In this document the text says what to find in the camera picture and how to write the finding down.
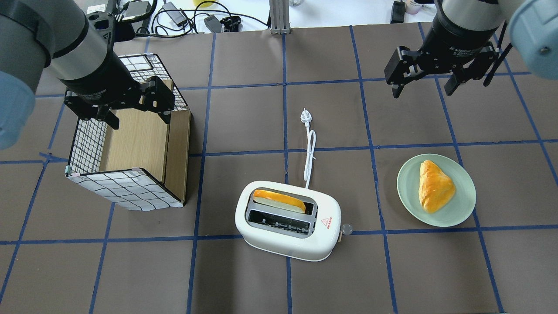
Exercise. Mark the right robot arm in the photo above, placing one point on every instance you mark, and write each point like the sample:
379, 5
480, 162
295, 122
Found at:
529, 26

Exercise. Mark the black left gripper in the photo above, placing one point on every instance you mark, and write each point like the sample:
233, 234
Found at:
101, 80

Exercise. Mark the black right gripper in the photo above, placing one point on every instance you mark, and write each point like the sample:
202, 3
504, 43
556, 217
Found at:
453, 46

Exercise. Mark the aluminium frame post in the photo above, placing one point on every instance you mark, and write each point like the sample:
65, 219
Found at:
279, 17

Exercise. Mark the green plate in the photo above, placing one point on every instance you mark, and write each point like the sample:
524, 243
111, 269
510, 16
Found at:
456, 211

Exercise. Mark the white toaster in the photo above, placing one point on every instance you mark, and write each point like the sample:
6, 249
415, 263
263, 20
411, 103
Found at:
309, 236

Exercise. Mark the black power adapter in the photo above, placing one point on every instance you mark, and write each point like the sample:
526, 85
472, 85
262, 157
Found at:
213, 24

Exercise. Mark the wire basket with wooden shelf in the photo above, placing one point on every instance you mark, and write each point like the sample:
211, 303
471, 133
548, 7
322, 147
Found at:
143, 164

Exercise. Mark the triangular pastry bread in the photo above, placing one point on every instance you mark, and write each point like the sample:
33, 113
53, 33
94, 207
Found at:
436, 188

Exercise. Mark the bread slice in toaster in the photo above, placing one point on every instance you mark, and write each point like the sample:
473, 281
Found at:
278, 200

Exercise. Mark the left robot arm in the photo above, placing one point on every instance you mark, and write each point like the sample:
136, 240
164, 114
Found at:
78, 48

